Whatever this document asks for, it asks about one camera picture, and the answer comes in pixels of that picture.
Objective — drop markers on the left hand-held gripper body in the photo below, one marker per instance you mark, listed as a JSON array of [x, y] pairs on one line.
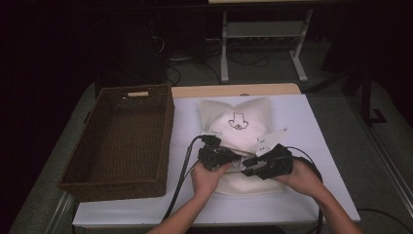
[[214, 156]]

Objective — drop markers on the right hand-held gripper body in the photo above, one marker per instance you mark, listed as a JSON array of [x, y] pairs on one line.
[[276, 162]]

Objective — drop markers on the brown wicker basket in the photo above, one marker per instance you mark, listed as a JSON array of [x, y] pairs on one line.
[[126, 136]]

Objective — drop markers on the person's left hand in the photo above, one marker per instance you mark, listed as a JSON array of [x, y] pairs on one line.
[[207, 180]]

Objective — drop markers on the person's right hand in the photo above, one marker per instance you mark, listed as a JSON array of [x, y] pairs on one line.
[[302, 178]]

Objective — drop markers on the white board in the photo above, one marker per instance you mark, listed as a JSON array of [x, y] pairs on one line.
[[308, 130]]

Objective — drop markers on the dark metal stand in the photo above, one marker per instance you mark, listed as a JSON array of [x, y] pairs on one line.
[[367, 97]]

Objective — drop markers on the white metal desk frame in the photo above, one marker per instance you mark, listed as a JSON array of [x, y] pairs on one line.
[[224, 48]]

